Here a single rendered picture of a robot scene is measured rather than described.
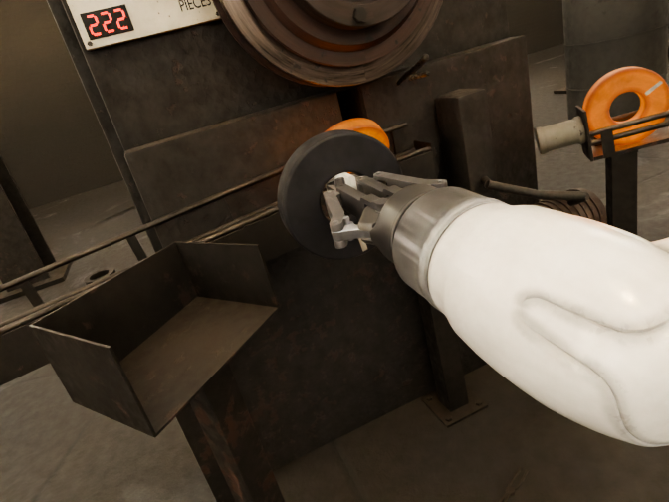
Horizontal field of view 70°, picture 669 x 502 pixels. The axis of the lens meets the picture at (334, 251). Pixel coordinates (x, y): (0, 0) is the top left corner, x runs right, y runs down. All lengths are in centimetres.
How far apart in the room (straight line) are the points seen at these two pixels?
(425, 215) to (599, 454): 102
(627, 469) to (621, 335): 105
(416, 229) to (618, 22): 326
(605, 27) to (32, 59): 600
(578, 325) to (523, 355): 3
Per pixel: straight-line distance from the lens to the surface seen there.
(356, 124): 95
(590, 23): 359
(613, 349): 25
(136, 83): 106
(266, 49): 94
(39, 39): 711
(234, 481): 95
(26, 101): 712
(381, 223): 40
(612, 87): 116
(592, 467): 129
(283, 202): 55
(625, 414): 26
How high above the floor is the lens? 96
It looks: 23 degrees down
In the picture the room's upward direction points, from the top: 15 degrees counter-clockwise
